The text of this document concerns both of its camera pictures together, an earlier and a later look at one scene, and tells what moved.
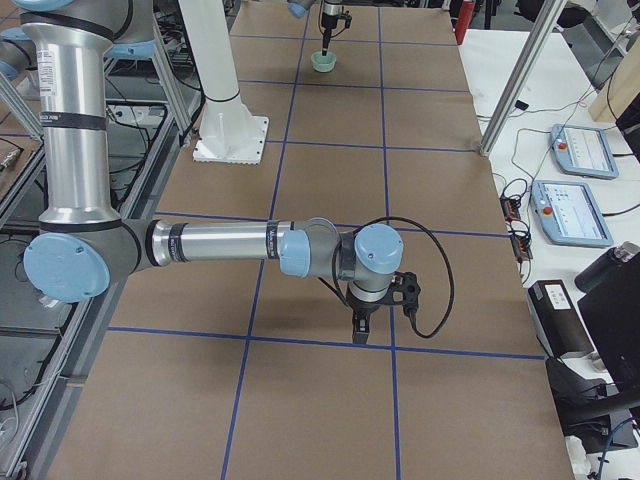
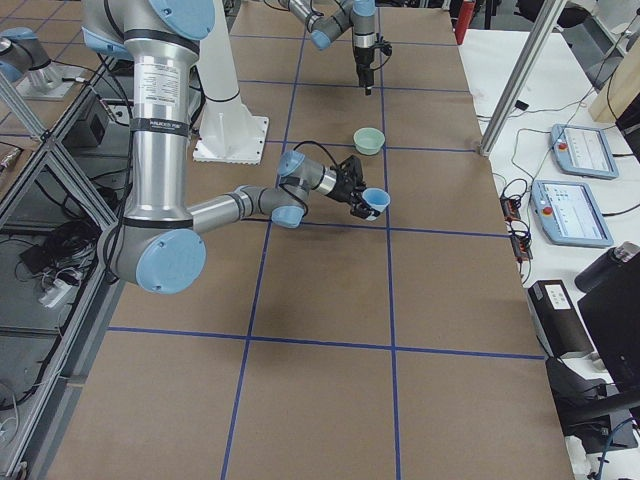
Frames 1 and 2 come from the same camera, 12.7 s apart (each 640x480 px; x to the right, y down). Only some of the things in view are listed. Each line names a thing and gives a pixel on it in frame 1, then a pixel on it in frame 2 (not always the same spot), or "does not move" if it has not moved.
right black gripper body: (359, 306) to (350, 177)
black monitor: (612, 315) does not move
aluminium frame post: (543, 32) does not move
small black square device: (521, 105) does not move
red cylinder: (465, 15) does not move
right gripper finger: (360, 329) to (363, 210)
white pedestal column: (229, 133) does not move
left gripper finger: (326, 37) to (367, 81)
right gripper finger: (363, 329) to (358, 190)
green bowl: (323, 64) to (368, 140)
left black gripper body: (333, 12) to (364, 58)
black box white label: (562, 324) does not move
